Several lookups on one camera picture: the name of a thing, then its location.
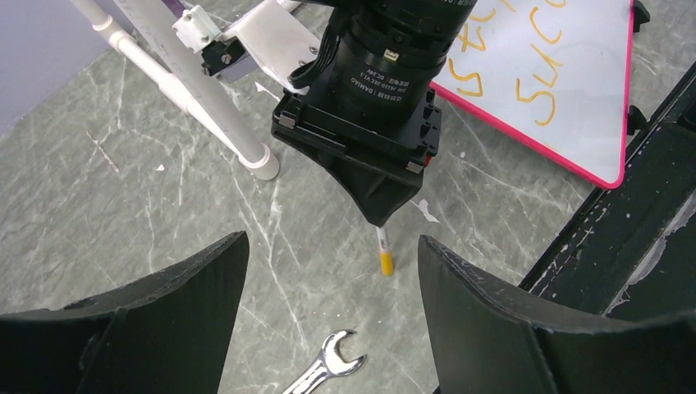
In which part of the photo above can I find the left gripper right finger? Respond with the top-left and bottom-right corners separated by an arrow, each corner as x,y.
417,236 -> 695,393

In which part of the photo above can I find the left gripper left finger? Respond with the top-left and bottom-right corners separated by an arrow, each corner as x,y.
1,231 -> 250,393

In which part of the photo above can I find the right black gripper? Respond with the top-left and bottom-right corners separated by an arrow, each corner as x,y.
272,11 -> 455,227

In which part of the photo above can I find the white marker pen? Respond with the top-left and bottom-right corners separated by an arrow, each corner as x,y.
375,227 -> 391,254

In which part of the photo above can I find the yellow marker cap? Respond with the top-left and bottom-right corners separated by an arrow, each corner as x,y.
380,252 -> 395,276

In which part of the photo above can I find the pink framed whiteboard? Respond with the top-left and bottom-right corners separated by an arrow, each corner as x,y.
432,0 -> 637,189

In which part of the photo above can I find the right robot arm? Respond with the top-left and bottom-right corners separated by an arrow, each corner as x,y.
271,0 -> 474,227

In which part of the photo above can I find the silver open-end wrench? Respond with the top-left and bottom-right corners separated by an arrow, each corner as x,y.
282,329 -> 367,394

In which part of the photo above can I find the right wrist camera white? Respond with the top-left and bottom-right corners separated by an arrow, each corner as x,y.
172,1 -> 319,94

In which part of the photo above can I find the white pvc pipe frame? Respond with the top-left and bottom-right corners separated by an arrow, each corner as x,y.
72,1 -> 280,181

